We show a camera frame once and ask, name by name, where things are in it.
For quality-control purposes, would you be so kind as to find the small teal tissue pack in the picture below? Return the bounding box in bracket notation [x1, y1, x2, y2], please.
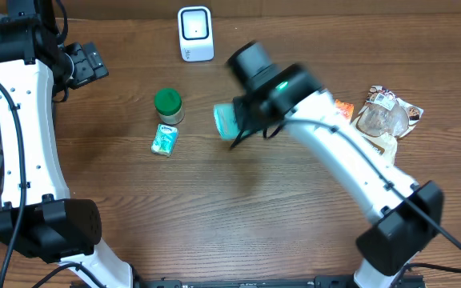
[151, 124, 178, 157]

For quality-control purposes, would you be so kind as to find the brown bread snack bag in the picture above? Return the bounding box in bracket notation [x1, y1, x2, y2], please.
[351, 86, 423, 164]

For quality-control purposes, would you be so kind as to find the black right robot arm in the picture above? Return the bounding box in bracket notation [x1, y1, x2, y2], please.
[226, 42, 443, 287]

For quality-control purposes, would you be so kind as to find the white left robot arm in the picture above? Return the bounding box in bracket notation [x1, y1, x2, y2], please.
[0, 0, 139, 287]

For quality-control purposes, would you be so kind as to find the teal wet wipes pack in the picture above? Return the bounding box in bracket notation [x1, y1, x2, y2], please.
[214, 103, 240, 141]

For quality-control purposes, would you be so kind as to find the white barcode scanner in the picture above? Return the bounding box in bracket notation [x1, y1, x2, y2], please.
[178, 6, 214, 62]

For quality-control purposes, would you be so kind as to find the orange tissue pack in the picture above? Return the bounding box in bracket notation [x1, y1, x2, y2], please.
[335, 99, 355, 122]

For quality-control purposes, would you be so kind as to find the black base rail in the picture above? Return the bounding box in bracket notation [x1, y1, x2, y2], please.
[70, 275, 427, 288]

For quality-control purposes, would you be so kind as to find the green lid jar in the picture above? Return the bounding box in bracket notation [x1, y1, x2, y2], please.
[154, 88, 185, 125]

